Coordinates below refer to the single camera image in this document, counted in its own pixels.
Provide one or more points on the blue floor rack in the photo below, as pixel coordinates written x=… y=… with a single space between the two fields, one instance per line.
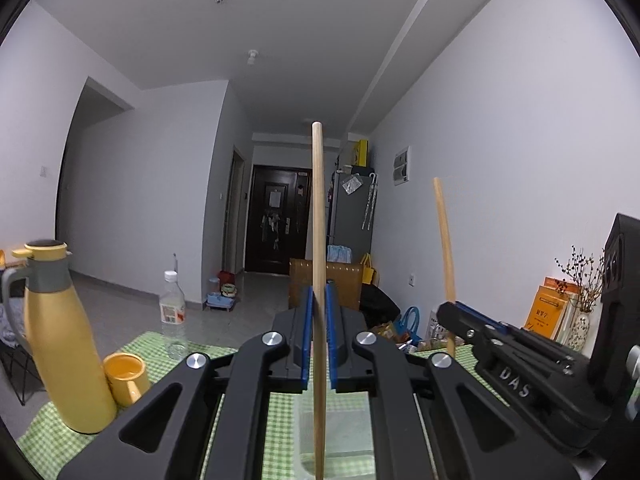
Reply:
x=220 y=302

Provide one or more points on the blue bag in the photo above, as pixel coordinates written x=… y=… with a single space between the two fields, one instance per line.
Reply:
x=410 y=320

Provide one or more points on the side door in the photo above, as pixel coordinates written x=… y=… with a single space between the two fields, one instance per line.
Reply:
x=235 y=210

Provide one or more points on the white umbrella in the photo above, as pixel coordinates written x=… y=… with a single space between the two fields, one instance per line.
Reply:
x=371 y=200

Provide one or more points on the grey refrigerator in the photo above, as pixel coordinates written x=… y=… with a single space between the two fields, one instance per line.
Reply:
x=350 y=230

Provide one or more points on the green checked tablecloth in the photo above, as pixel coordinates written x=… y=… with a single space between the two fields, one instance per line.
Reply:
x=150 y=342

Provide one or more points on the yellow box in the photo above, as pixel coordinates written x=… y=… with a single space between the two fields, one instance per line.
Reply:
x=361 y=154

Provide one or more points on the light blue cloth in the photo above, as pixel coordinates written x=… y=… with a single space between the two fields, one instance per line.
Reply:
x=340 y=254

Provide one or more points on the floral vase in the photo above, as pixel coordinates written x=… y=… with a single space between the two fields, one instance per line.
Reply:
x=581 y=330

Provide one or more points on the clear plastic container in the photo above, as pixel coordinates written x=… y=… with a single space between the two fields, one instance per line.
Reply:
x=350 y=435

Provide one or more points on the clear plastic bag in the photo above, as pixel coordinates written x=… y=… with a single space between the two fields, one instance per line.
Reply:
x=351 y=185

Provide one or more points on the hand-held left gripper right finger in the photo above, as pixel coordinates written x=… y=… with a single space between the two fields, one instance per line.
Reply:
x=332 y=340

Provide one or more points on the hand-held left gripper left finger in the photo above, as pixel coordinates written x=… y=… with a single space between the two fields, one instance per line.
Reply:
x=306 y=340

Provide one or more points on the white books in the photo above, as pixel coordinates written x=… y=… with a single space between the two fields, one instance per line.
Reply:
x=572 y=320

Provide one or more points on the red box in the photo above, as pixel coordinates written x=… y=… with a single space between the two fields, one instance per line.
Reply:
x=227 y=276

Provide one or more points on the orange books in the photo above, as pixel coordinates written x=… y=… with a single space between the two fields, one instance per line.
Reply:
x=545 y=315

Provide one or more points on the white wall panel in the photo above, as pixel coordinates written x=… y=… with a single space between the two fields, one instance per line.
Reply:
x=401 y=165

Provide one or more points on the light wooden chopstick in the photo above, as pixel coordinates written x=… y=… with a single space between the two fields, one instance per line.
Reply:
x=317 y=210
x=445 y=240

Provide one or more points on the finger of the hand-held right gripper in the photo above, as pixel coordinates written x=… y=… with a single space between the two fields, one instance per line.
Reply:
x=462 y=327
x=480 y=314

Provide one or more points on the yellow cup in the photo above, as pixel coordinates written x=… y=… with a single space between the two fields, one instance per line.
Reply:
x=125 y=375

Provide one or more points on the white ceiling lamp socket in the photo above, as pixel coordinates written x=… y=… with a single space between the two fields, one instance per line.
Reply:
x=253 y=56

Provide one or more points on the yellow thermos jug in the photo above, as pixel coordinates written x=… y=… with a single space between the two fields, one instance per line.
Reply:
x=55 y=340

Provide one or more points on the yellow bag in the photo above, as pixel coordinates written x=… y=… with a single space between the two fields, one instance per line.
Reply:
x=369 y=272

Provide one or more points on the dark dried twigs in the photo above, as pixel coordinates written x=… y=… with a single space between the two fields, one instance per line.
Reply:
x=582 y=275

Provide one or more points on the paper notice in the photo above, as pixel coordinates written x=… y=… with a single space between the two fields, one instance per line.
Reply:
x=275 y=198

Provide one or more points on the black bag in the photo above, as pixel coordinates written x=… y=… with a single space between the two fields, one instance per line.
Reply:
x=380 y=305

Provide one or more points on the dark brown door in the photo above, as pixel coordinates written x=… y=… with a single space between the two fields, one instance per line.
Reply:
x=265 y=240

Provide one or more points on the clear plastic bottle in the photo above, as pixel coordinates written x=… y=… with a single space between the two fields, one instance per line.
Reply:
x=172 y=310

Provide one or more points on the wooden chair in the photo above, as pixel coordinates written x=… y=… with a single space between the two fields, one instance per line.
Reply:
x=347 y=285

